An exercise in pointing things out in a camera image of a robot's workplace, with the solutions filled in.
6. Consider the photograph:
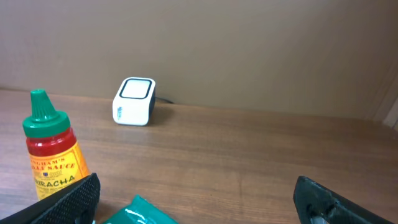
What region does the green 3M gloves package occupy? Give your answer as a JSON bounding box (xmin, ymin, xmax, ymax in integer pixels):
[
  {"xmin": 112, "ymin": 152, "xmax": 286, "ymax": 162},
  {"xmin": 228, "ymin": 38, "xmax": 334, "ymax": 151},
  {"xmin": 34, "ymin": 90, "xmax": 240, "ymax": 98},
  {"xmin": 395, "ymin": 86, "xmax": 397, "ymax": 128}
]
[{"xmin": 104, "ymin": 195, "xmax": 178, "ymax": 224}]

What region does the red sauce bottle green cap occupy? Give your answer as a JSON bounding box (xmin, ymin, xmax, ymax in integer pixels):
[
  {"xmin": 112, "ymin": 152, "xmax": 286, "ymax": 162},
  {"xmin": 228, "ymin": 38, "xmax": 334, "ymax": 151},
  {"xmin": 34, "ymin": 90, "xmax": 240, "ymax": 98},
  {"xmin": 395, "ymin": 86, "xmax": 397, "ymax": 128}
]
[{"xmin": 22, "ymin": 89, "xmax": 90, "ymax": 200}]

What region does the white barcode scanner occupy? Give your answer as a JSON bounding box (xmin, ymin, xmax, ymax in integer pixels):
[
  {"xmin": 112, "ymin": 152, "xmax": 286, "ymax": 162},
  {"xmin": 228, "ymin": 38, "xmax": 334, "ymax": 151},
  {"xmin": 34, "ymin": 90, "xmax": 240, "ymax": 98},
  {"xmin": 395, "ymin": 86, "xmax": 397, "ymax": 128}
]
[{"xmin": 112, "ymin": 77, "xmax": 156, "ymax": 126}]

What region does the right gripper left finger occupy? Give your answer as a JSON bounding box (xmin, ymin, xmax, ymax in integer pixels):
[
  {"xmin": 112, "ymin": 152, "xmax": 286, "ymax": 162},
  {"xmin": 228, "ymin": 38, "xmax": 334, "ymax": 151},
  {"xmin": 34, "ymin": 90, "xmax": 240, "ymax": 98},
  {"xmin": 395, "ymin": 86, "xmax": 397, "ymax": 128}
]
[{"xmin": 1, "ymin": 173, "xmax": 101, "ymax": 224}]

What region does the black scanner cable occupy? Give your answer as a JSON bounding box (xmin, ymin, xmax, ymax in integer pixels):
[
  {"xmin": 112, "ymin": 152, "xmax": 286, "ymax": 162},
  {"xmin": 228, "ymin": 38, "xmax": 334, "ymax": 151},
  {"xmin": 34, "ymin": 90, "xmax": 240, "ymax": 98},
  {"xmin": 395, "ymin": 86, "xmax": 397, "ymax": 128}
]
[{"xmin": 154, "ymin": 96, "xmax": 175, "ymax": 105}]

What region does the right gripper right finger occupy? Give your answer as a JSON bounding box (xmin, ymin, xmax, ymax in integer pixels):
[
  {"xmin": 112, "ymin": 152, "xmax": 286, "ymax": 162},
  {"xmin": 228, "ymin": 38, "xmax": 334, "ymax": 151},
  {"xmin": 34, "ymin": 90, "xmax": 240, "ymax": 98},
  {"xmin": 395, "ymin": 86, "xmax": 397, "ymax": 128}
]
[{"xmin": 293, "ymin": 176, "xmax": 392, "ymax": 224}]

